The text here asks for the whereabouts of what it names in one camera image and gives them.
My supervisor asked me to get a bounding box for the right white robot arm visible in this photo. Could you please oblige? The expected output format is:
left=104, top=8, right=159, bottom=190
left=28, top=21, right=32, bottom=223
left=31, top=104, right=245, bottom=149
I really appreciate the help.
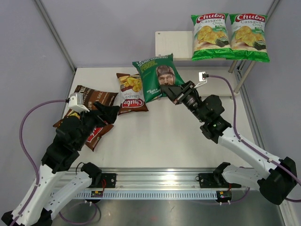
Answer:
left=161, top=81, right=298, bottom=205

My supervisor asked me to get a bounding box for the brown Kettle sea salt bag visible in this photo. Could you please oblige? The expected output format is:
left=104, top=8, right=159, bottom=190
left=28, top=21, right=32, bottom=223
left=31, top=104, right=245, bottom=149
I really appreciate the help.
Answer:
left=74, top=85, right=118, bottom=110

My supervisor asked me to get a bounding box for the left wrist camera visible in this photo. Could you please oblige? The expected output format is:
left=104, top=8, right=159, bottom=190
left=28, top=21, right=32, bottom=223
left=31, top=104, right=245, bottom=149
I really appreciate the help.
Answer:
left=68, top=92, right=90, bottom=113

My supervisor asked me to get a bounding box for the aluminium frame post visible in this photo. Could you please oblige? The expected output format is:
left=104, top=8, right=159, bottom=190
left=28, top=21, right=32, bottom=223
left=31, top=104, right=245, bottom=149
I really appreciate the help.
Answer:
left=33, top=0, right=77, bottom=75
left=259, top=0, right=282, bottom=32

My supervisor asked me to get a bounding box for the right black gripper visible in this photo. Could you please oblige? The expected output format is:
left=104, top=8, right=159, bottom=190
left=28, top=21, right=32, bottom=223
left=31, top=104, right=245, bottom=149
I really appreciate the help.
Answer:
left=160, top=81, right=207, bottom=123

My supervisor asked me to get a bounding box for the dark green Real chips bag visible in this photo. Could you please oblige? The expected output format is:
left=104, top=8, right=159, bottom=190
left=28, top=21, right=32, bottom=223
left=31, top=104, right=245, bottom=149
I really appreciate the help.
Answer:
left=132, top=54, right=184, bottom=103

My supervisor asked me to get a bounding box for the brown Chuba cassava chips bag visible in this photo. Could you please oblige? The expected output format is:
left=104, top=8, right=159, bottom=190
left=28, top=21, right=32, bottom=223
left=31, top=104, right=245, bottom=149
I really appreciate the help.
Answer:
left=116, top=73, right=148, bottom=115

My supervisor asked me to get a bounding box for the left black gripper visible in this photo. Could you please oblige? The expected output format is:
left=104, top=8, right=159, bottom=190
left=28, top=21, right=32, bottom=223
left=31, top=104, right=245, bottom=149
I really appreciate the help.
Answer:
left=75, top=101, right=120, bottom=149

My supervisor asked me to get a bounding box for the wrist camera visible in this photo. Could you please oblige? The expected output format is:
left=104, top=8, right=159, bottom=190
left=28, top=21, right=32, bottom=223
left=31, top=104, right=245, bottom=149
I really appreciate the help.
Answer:
left=68, top=92, right=90, bottom=113
left=194, top=72, right=209, bottom=89

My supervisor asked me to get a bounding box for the white two-tier wooden shelf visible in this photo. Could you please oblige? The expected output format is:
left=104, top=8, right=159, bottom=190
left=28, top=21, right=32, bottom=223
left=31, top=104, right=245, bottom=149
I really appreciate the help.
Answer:
left=155, top=31, right=255, bottom=96

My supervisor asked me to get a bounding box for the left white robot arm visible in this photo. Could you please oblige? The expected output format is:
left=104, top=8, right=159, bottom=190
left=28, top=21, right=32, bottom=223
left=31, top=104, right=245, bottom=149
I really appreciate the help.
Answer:
left=1, top=102, right=120, bottom=226

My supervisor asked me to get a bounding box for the right aluminium frame post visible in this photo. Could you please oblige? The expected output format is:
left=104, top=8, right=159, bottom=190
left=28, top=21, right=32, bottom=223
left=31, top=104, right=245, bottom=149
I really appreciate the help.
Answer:
left=259, top=0, right=282, bottom=32

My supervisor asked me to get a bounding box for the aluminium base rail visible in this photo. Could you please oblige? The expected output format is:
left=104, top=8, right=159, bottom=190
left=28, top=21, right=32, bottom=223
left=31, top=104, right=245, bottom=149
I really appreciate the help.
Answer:
left=30, top=167, right=259, bottom=201

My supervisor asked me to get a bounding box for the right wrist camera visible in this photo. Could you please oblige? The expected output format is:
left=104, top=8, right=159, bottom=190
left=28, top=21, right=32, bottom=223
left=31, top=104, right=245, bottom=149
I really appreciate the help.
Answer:
left=194, top=72, right=209, bottom=89

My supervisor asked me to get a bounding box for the left aluminium frame post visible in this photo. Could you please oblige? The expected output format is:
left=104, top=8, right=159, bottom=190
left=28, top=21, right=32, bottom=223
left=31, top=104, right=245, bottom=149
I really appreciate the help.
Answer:
left=33, top=0, right=77, bottom=75

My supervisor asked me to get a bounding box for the green Chuba cassava chips bag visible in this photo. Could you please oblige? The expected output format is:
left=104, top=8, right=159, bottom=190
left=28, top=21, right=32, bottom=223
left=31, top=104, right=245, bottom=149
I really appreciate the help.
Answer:
left=228, top=13, right=270, bottom=63

